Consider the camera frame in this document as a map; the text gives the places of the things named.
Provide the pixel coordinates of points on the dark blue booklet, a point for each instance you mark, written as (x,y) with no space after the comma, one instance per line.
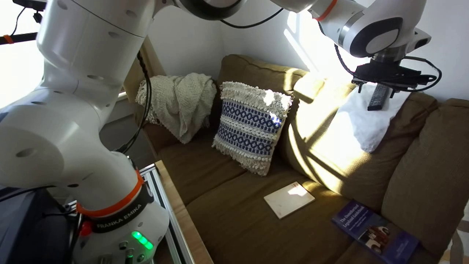
(381,236)

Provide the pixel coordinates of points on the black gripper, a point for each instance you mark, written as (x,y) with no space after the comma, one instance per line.
(394,75)

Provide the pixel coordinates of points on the white cloth on sofa back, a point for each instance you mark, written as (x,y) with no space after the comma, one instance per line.
(369,126)

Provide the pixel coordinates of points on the black remote control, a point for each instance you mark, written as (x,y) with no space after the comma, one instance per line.
(379,97)

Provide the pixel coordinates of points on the cream knitted blanket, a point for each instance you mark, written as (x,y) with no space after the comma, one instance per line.
(183,104)

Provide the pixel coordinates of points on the blue white patterned pillow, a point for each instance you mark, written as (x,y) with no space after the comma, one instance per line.
(252,125)

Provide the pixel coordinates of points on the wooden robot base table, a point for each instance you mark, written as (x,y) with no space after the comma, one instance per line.
(183,242)

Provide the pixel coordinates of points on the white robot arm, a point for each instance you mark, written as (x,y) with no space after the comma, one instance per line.
(51,136)

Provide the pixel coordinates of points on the black camera on stand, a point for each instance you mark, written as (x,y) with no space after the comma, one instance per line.
(20,19)

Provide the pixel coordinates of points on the brown fabric sofa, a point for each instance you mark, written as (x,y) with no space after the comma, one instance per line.
(419,177)

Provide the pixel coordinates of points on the white square card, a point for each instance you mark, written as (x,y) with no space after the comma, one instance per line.
(288,199)

